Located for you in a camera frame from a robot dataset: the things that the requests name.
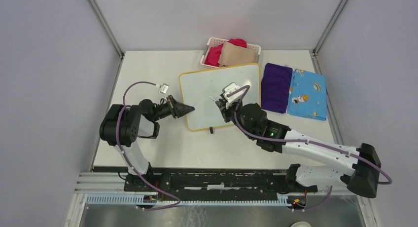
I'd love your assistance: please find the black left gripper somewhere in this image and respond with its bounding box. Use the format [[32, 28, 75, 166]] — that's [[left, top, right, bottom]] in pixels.
[[152, 95, 194, 121]]

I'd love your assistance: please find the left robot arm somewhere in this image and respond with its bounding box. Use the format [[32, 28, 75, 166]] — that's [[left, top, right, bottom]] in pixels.
[[99, 95, 195, 191]]

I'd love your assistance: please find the white plastic basket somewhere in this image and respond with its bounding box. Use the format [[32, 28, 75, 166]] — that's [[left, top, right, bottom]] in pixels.
[[200, 38, 261, 69]]

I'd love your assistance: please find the beige cloth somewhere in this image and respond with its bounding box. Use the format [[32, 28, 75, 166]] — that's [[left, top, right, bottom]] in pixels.
[[218, 42, 258, 67]]

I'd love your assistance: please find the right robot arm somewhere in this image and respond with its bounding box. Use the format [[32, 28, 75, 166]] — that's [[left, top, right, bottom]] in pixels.
[[215, 99, 383, 198]]

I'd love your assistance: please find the blue patterned cloth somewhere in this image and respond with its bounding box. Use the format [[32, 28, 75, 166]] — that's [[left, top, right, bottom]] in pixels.
[[286, 69, 327, 121]]

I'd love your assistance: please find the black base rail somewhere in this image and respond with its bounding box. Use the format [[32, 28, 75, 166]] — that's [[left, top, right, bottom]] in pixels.
[[121, 167, 319, 202]]

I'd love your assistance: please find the white round object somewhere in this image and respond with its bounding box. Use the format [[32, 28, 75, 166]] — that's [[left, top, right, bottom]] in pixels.
[[290, 221, 312, 227]]

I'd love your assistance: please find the purple towel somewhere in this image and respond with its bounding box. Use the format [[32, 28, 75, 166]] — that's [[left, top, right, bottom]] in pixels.
[[261, 63, 293, 114]]

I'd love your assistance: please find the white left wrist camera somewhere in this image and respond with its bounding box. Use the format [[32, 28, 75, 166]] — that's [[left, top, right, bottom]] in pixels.
[[159, 83, 170, 96]]

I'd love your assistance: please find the yellow framed whiteboard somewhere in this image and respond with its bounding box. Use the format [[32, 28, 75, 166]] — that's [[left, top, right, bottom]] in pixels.
[[178, 63, 262, 131]]

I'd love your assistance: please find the white cable duct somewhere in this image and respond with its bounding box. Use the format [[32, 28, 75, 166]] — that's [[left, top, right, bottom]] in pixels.
[[86, 194, 291, 207]]

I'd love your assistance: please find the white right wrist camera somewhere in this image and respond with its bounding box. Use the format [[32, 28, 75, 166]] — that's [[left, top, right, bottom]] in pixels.
[[221, 82, 251, 109]]

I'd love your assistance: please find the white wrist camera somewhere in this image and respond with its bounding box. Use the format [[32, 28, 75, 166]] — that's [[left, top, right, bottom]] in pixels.
[[221, 82, 251, 109], [159, 83, 170, 96]]

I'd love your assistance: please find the red cloth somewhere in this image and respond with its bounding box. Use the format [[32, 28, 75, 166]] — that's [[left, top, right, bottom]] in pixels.
[[203, 38, 247, 67]]

